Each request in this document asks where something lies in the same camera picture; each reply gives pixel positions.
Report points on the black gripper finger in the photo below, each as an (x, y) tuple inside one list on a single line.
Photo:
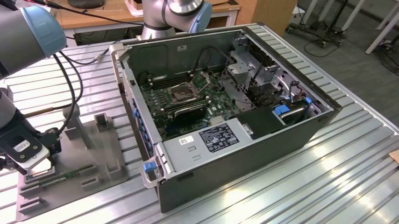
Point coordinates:
[(6, 163)]

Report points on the silver CPU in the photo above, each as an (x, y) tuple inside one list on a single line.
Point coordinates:
[(40, 173)]

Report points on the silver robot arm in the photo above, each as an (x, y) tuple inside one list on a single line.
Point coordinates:
[(21, 39)]

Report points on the black RAM slot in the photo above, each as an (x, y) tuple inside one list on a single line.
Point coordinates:
[(183, 106), (171, 83), (168, 78)]

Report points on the CPU socket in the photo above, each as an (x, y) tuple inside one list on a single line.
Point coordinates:
[(181, 94)]

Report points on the green RAM stick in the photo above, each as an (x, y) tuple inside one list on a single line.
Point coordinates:
[(53, 180)]

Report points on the grey parts rack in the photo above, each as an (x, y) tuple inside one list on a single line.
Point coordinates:
[(99, 149)]

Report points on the blue case latch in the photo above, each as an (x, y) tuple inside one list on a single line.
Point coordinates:
[(148, 166)]

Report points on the blue plastic clip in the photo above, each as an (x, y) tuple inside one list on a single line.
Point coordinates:
[(135, 113), (307, 101)]

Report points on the green motherboard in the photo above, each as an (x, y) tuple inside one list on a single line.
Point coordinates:
[(155, 98)]

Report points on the grey power supply unit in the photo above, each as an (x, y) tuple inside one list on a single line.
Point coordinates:
[(187, 158)]

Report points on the small silver heatsink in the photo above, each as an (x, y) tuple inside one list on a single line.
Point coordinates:
[(216, 120)]

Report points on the wooden desk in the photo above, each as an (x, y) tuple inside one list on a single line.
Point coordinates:
[(103, 9)]

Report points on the open black PC case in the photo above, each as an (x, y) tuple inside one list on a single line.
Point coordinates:
[(233, 182)]

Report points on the black round base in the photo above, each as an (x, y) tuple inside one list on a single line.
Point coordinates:
[(87, 2)]

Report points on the white cardboard tray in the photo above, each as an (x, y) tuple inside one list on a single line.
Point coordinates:
[(133, 9)]

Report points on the grey metal drive cage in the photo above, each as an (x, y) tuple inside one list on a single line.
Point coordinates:
[(237, 70)]

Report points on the wooden cabinet panel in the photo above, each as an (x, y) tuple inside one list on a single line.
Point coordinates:
[(271, 14)]

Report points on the black rolling stand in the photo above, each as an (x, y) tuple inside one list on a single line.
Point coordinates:
[(329, 32)]

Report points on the small wooden block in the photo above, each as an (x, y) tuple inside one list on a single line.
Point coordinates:
[(395, 158)]

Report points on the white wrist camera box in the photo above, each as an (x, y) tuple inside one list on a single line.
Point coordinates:
[(37, 157)]

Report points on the white table frame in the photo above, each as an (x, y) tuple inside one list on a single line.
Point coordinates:
[(381, 35), (352, 14)]

